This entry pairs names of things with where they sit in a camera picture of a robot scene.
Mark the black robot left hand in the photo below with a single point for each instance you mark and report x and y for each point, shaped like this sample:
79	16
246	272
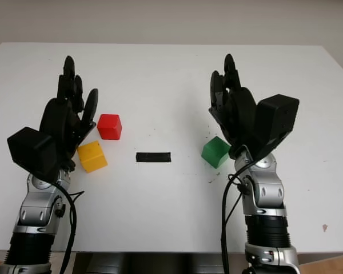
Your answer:
60	117

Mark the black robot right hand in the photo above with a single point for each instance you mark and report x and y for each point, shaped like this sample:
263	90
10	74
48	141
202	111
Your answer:
243	114

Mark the green cube block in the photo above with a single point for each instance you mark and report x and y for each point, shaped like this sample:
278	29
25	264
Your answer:
215	151

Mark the red cube block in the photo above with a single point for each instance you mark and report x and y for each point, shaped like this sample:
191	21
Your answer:
110	127

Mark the yellow cube block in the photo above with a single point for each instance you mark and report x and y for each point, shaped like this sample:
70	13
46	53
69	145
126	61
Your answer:
92	157

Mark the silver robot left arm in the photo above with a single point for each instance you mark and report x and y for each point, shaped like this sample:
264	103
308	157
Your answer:
35	211

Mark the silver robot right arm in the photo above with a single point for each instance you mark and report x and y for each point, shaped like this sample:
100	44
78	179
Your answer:
270	197

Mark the black tape strip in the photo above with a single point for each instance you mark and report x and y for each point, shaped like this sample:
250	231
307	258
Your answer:
153	157

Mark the dark robot torso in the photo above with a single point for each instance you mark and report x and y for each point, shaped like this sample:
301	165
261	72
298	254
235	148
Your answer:
160	264

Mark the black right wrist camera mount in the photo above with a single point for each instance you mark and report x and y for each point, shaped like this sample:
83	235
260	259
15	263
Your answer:
277	120

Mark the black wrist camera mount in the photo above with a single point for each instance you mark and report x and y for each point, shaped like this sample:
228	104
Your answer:
31	151
277	120

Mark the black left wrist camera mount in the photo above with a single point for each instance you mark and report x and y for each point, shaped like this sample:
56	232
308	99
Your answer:
31	151

